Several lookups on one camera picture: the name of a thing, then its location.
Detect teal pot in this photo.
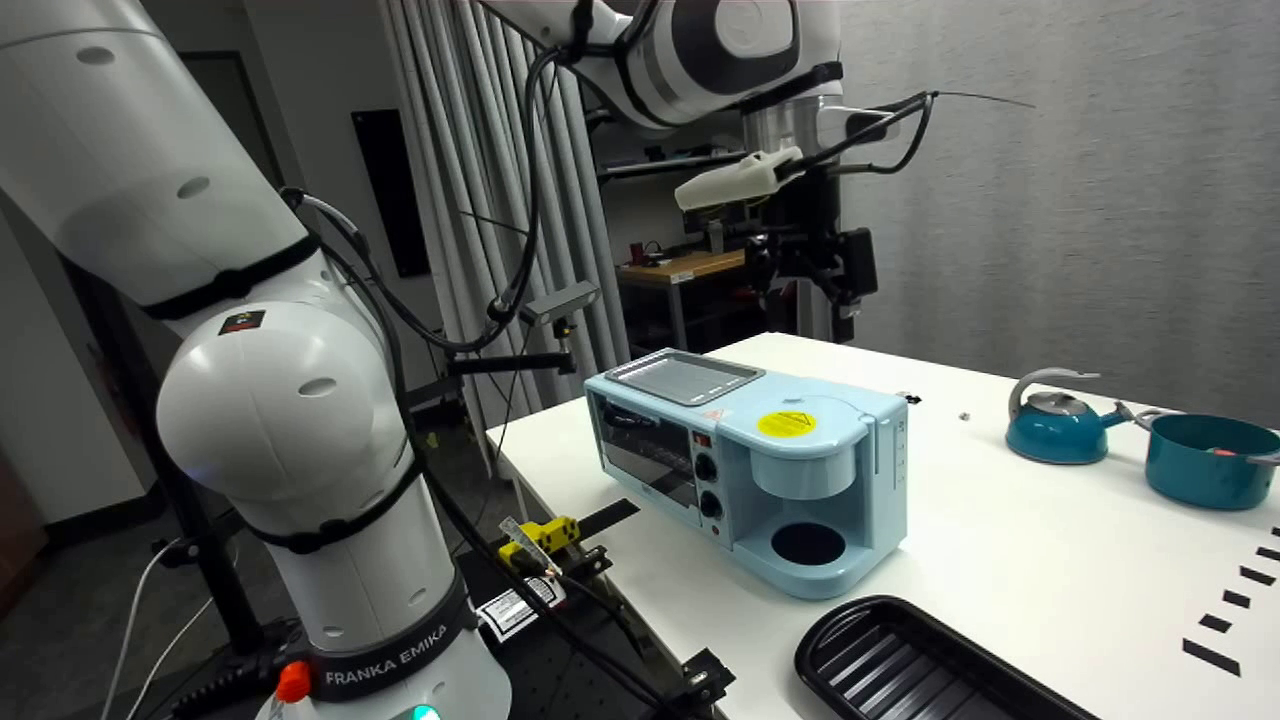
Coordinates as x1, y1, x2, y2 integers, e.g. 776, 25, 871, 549
1132, 407, 1280, 516

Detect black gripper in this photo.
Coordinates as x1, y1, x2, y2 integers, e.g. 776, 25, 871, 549
754, 178, 881, 307

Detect camera on tripod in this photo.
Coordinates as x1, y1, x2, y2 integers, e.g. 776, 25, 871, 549
453, 277, 604, 386

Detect orange cap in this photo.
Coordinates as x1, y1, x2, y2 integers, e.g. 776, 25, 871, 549
273, 657, 315, 710

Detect yellow clamp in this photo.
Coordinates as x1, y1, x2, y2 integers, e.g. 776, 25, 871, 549
496, 516, 589, 577

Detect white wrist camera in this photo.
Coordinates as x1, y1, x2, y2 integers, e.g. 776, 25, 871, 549
672, 140, 814, 218

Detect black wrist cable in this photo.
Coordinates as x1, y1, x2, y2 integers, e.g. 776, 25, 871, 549
795, 89, 1037, 178

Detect grey curtain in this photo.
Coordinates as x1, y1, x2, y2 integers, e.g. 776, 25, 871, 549
837, 0, 1280, 418

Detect black ribbed tray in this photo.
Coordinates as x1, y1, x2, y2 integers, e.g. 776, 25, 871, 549
793, 591, 1101, 720

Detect white floor cable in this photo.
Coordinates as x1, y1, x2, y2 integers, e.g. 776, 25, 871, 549
97, 531, 218, 720

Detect wooden background table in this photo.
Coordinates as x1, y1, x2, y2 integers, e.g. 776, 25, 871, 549
615, 245, 754, 352

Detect white label tag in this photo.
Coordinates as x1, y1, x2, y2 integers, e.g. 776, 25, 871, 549
472, 584, 544, 639

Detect light blue breakfast maker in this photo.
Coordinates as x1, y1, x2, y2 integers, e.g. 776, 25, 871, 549
580, 350, 911, 604

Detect teal kettle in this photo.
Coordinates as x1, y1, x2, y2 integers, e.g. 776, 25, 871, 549
1006, 369, 1135, 468

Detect white vertical blinds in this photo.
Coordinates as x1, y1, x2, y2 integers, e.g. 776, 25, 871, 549
377, 0, 631, 432

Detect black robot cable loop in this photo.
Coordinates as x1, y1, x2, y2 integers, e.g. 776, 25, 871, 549
284, 54, 564, 356

